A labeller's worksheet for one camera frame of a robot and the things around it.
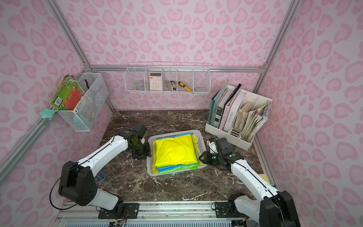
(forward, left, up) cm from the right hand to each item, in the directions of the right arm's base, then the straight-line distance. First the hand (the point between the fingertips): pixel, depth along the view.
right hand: (201, 157), depth 82 cm
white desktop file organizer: (+15, -22, -1) cm, 26 cm away
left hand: (+2, +30, +1) cm, 30 cm away
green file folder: (+26, -8, +18) cm, 33 cm away
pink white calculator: (+44, +30, +21) cm, 57 cm away
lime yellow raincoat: (+2, +14, +5) cm, 15 cm away
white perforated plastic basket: (-4, +29, +1) cm, 30 cm away
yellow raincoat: (-8, +25, +1) cm, 27 cm away
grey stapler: (+47, +22, +16) cm, 54 cm away
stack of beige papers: (+21, -30, +7) cm, 37 cm away
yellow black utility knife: (+44, +10, +17) cm, 48 cm away
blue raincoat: (-8, +21, +2) cm, 22 cm away
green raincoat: (-7, +5, +2) cm, 9 cm away
